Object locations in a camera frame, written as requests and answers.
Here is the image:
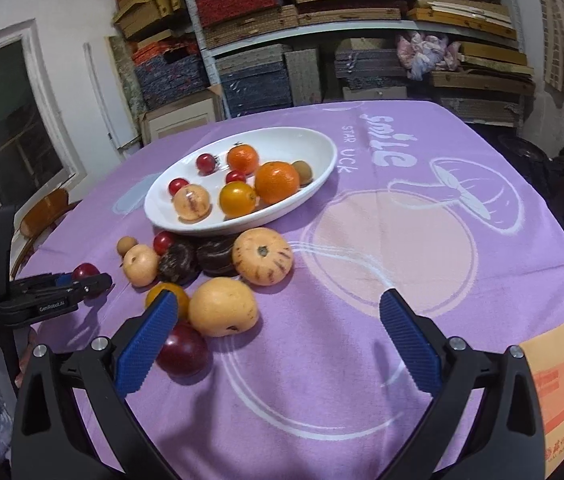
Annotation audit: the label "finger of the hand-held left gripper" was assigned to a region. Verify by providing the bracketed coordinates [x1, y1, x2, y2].
[12, 272, 75, 294]
[59, 273, 114, 303]

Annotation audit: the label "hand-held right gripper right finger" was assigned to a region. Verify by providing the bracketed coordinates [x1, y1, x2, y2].
[379, 288, 548, 480]

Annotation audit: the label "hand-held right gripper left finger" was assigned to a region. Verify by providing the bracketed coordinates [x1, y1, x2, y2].
[10, 290, 179, 480]

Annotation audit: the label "dark red tomato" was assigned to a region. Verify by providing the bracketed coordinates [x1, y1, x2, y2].
[71, 262, 103, 286]

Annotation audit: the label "dark red plum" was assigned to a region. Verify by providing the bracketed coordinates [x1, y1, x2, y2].
[156, 322, 211, 380]

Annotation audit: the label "pale yellow tomato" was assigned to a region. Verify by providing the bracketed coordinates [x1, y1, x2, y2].
[172, 184, 213, 221]
[188, 277, 259, 337]
[122, 243, 161, 287]
[232, 227, 294, 287]

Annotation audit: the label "yellow orange tomato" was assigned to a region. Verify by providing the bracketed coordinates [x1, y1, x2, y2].
[145, 282, 191, 313]
[218, 181, 258, 217]

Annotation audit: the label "dark brown tomato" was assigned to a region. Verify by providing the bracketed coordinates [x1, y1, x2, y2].
[157, 241, 202, 286]
[196, 236, 239, 277]

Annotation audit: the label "orange mandarin with stem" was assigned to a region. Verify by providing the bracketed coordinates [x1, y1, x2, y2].
[226, 142, 261, 176]

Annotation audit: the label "round orange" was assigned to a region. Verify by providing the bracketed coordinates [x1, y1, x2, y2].
[254, 161, 301, 205]

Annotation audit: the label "white oval plate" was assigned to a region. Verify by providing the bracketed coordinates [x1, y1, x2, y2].
[143, 126, 339, 236]

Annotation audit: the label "person's left hand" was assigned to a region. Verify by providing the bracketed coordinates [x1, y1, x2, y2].
[0, 328, 38, 390]

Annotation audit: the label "brown wooden chair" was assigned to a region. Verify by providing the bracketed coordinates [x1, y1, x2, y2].
[9, 187, 83, 281]

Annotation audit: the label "purple printed tablecloth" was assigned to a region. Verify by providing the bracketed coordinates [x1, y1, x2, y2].
[9, 100, 564, 480]

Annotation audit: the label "white framed window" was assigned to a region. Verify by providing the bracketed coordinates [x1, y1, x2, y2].
[0, 20, 85, 241]

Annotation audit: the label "white leaning board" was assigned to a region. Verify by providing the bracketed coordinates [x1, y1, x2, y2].
[82, 42, 138, 148]

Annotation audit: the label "framed panel in cardboard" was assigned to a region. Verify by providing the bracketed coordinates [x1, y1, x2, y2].
[138, 85, 225, 146]

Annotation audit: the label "green marble panel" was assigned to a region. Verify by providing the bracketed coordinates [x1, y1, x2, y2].
[107, 35, 145, 116]

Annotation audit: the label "black round stool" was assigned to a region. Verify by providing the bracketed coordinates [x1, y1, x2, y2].
[494, 132, 563, 196]

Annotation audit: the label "stack of blue patterned boxes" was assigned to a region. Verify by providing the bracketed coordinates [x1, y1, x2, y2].
[132, 42, 210, 111]

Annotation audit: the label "stack of dark grey boxes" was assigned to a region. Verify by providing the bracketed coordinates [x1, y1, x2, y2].
[216, 45, 293, 118]

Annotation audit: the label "white metal shelf rack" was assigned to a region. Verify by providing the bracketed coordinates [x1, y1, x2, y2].
[174, 0, 530, 121]

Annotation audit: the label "pile of dark grey cases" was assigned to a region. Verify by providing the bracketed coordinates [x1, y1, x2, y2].
[333, 37, 408, 101]

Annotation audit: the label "upright grey boxes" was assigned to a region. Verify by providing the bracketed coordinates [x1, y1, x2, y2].
[284, 49, 324, 107]

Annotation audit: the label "pile of yellow woven boxes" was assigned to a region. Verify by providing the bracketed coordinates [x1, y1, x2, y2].
[112, 0, 198, 43]

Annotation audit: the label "pink plastic bag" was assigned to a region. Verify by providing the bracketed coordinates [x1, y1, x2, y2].
[396, 31, 463, 81]

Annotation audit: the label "stack of woven straw boxes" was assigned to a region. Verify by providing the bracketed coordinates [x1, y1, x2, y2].
[184, 0, 430, 48]

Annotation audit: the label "red patterned flat box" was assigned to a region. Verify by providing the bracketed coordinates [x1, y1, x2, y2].
[194, 0, 283, 28]

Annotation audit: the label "stack of yellow wooden boxes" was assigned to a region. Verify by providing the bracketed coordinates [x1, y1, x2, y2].
[407, 0, 535, 96]

